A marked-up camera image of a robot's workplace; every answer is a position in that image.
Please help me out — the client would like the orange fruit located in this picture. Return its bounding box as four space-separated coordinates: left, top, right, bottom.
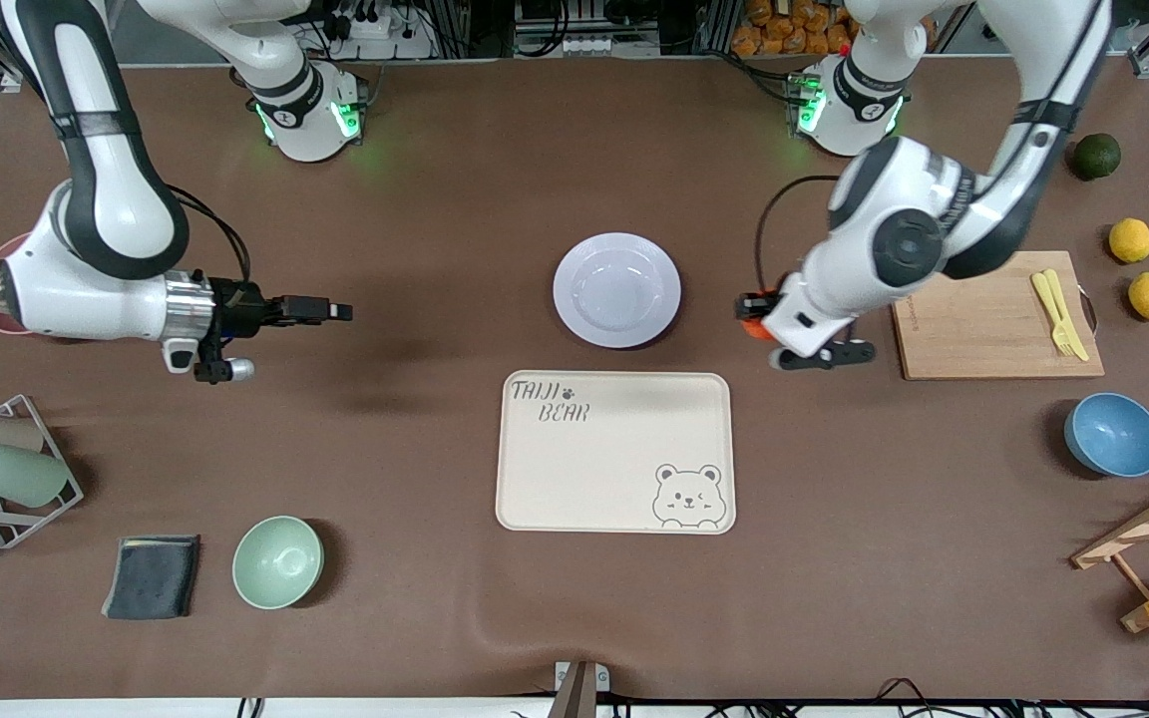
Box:
740 291 785 343

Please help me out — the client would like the pale lavender round plate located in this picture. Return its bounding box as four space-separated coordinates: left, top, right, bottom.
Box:
553 232 682 350

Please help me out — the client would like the cream tray with bear print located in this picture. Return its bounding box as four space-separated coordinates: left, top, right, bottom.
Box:
495 371 737 536

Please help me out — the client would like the wooden cutting board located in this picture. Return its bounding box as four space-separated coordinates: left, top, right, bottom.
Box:
882 250 1106 382

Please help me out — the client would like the mint green bowl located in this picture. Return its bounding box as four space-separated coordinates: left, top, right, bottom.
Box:
231 515 324 610

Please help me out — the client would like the white power strip with plugs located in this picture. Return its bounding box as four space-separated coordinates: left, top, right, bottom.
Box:
330 0 436 61

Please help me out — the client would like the pile of brown bread rolls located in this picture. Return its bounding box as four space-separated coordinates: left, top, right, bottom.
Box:
731 0 860 56

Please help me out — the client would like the mint green cup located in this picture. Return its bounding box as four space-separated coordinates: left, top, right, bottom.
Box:
0 442 71 509

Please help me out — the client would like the folded grey cloth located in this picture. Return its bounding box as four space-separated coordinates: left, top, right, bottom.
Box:
101 535 201 621

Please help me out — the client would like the yellow plastic fork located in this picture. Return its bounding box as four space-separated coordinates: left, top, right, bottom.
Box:
1030 272 1076 358

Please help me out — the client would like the small white power strip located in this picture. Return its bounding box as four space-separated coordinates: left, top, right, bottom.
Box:
560 35 635 57

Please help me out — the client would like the dark green avocado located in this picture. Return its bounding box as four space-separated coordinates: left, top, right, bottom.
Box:
1075 133 1122 180

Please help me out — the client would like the blue bowl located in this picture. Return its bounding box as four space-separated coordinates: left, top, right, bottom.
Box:
1064 392 1149 479

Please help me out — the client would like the wooden drying rack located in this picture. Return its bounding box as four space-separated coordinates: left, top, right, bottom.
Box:
1071 469 1149 634

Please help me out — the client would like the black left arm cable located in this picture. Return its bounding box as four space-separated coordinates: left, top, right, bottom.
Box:
755 176 841 296

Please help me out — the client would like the white wire cup rack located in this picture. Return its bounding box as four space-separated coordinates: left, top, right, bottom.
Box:
0 394 85 550

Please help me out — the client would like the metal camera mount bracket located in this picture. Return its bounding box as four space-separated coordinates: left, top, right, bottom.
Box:
553 660 611 718

